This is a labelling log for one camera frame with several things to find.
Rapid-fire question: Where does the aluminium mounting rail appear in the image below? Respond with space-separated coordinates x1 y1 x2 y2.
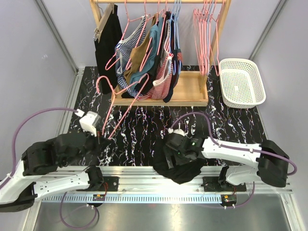
43 166 293 205

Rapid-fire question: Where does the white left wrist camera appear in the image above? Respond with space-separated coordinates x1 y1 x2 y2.
75 109 101 137

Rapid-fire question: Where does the black marble pattern mat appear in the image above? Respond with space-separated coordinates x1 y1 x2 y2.
74 66 266 166

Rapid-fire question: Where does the black tank top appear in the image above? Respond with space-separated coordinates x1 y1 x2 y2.
153 139 206 184

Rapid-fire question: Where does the black skirt on rack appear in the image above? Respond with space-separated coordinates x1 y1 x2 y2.
94 5 122 94

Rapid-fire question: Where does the wooden clip hanger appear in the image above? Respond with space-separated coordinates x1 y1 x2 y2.
93 3 115 42

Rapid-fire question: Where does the bundle of empty pink hangers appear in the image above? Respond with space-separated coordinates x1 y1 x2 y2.
193 0 220 76

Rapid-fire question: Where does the maroon tank top grey trim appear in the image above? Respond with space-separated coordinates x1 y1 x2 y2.
177 51 183 63

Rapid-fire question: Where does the pink wire hanger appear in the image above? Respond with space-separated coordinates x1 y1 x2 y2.
95 73 149 140

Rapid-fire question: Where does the blue white striped tank top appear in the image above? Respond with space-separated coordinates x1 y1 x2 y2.
115 16 147 90

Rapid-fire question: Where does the brown tank top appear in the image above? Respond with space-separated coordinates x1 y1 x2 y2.
124 13 159 86

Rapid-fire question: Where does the teal tank top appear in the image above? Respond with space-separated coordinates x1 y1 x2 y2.
129 25 161 84

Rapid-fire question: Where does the navy tank top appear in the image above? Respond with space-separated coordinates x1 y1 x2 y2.
163 49 182 103

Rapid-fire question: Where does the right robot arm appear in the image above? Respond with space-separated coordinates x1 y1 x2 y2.
163 129 289 192

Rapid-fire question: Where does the white perforated plastic basket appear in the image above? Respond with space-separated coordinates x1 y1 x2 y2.
218 58 266 109

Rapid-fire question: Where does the pink hanger brown top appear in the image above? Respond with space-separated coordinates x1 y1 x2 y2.
125 0 157 75

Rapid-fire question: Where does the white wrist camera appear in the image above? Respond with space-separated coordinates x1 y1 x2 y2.
75 109 101 137
168 128 187 136

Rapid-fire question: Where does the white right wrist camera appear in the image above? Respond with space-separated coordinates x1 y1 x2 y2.
168 128 187 136

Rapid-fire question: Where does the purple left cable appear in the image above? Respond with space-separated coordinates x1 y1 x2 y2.
9 107 80 179

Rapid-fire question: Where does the red white striped tank top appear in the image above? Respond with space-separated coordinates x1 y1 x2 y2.
138 19 174 103

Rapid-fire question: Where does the wooden clothes rack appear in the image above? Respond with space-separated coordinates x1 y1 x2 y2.
90 0 231 106

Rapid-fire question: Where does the pink hanger striped top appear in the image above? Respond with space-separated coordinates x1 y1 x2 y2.
105 0 146 70

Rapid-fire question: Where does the light blue wire hanger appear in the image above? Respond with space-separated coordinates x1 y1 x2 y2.
169 0 182 74

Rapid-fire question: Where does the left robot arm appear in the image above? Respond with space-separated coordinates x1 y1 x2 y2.
0 132 106 213

